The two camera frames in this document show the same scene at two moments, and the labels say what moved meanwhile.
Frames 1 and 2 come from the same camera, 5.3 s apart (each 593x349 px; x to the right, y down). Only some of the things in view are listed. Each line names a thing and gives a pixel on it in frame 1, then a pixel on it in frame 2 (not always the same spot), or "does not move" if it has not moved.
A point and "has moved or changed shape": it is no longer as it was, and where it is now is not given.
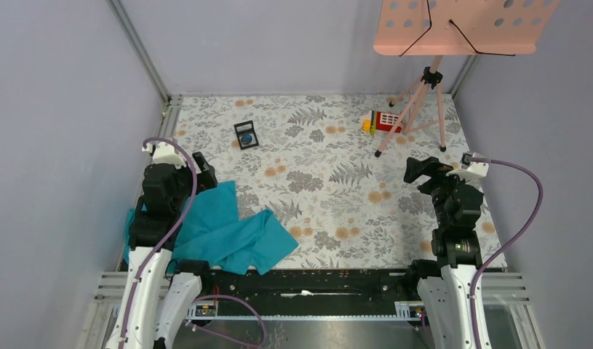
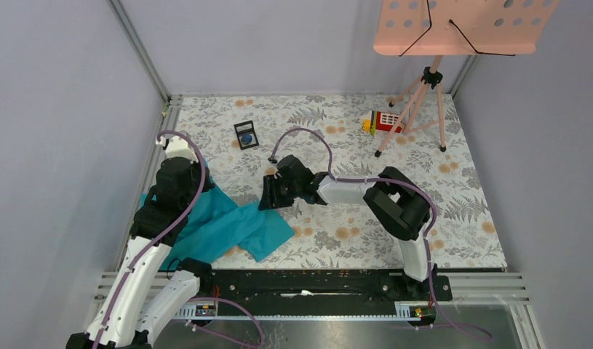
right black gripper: [429, 166] -> [270, 199]
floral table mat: [331, 168] does not move
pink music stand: [453, 27] does not move
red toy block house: [372, 121] does not move
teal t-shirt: [212, 232] has moved or changed shape
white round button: [247, 139] does not move
